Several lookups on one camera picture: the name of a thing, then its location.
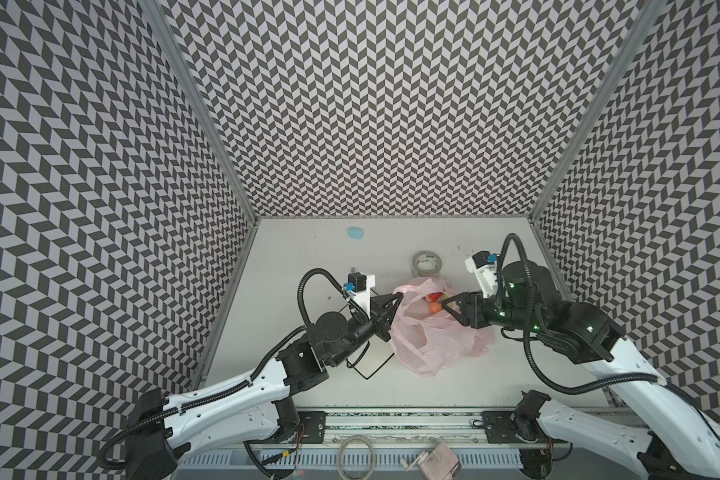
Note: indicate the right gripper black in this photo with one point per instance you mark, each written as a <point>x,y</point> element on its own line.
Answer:
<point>473,308</point>

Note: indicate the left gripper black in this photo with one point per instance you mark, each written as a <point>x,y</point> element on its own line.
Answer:
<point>382,315</point>

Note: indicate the pink plastic bag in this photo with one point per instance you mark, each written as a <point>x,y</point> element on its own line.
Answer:
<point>427,343</point>

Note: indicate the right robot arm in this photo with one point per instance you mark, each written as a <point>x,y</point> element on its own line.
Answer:
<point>575,348</point>

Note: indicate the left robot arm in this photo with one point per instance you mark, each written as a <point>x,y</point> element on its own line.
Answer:
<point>162,429</point>

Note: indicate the white square mat black border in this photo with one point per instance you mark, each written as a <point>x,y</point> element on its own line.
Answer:
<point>371,358</point>

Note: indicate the clear tape roll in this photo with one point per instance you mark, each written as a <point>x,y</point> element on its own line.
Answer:
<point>426,264</point>

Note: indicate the light blue soap piece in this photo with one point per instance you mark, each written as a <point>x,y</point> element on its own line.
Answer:
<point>355,232</point>

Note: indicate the pink box on ledge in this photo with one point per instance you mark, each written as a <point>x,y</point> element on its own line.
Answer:
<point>441,463</point>

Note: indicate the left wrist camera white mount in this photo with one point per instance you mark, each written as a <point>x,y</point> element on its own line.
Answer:
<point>358,291</point>

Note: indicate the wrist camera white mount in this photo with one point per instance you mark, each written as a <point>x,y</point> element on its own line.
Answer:
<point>358,291</point>
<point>483,265</point>

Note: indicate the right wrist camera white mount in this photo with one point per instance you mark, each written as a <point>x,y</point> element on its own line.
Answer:
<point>483,265</point>

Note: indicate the aluminium front rail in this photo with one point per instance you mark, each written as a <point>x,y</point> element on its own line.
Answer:
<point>459,427</point>

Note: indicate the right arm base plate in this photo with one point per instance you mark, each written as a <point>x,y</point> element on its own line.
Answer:
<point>504,427</point>

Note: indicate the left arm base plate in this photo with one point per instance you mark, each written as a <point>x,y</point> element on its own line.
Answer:
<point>305,426</point>

